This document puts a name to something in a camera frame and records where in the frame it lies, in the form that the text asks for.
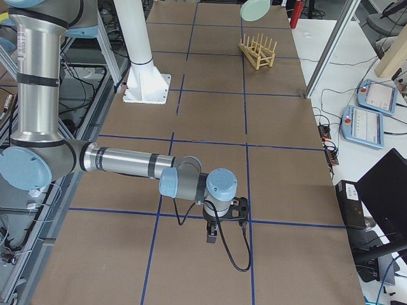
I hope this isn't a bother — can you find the red cylinder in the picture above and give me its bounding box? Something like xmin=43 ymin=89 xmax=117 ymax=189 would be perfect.
xmin=290 ymin=0 xmax=304 ymax=29

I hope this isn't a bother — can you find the blue teach pendant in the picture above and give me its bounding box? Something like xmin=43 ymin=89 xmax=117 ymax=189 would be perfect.
xmin=357 ymin=79 xmax=397 ymax=116
xmin=341 ymin=105 xmax=384 ymax=149

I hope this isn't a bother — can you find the light green round plate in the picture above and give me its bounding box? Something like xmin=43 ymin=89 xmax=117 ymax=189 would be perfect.
xmin=240 ymin=0 xmax=271 ymax=22

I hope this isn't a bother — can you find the black computer box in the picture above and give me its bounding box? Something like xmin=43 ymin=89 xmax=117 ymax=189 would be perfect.
xmin=335 ymin=180 xmax=366 ymax=230

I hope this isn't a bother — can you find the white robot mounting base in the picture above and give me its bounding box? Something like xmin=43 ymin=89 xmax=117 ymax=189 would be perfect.
xmin=114 ymin=0 xmax=171 ymax=105

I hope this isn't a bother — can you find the black monitor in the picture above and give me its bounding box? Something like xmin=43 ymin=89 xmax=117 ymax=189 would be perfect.
xmin=347 ymin=148 xmax=406 ymax=275

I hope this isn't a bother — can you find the aluminium frame post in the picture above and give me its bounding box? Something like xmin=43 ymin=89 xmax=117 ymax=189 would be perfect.
xmin=305 ymin=0 xmax=361 ymax=98

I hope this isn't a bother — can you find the blue teach pendant far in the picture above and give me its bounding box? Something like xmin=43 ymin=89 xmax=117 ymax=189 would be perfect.
xmin=357 ymin=79 xmax=397 ymax=116

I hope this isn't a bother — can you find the wooden dish rack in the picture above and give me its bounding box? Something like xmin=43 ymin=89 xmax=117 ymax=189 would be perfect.
xmin=238 ymin=32 xmax=277 ymax=71

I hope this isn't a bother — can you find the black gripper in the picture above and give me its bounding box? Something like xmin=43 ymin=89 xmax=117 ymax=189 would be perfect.
xmin=203 ymin=197 xmax=249 ymax=244

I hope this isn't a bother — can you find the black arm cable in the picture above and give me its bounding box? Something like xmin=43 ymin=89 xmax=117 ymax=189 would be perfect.
xmin=171 ymin=196 xmax=252 ymax=273

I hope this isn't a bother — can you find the blue teach pendant near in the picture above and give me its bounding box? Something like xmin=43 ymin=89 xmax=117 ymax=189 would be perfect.
xmin=341 ymin=105 xmax=384 ymax=149

